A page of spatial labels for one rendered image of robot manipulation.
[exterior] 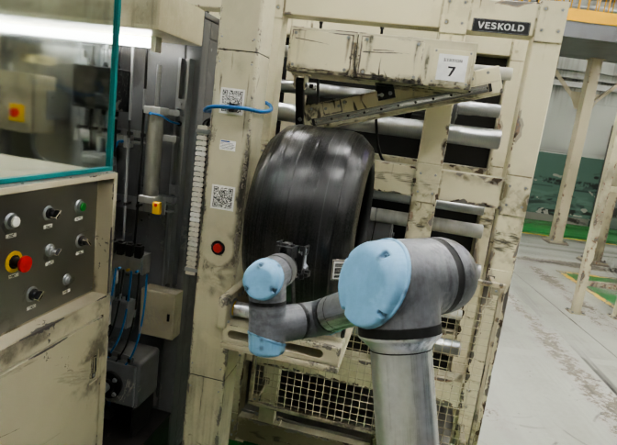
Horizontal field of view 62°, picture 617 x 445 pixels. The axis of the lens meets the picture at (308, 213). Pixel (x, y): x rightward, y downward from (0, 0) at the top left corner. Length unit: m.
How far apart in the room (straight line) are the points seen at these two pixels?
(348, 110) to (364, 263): 1.23
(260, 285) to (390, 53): 1.00
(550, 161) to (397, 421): 10.97
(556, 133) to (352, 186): 10.44
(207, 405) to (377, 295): 1.23
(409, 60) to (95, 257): 1.14
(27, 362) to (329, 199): 0.83
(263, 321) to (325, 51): 1.02
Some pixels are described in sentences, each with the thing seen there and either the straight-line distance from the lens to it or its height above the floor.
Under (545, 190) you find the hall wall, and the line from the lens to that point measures 11.63.
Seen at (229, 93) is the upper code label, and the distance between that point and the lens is 1.56.
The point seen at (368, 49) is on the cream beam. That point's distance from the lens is 1.74.
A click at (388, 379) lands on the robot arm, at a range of 0.72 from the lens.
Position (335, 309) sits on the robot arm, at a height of 1.14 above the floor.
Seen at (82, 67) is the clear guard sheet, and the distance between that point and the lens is 1.46.
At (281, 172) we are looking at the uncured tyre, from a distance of 1.35.
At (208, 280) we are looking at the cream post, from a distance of 1.65.
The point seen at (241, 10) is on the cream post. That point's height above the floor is 1.77.
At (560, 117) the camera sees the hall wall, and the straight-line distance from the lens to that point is 11.69.
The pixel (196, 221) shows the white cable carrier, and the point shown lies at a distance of 1.64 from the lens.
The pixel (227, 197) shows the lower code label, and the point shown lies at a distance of 1.57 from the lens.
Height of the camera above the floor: 1.49
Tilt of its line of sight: 11 degrees down
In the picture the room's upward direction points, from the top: 7 degrees clockwise
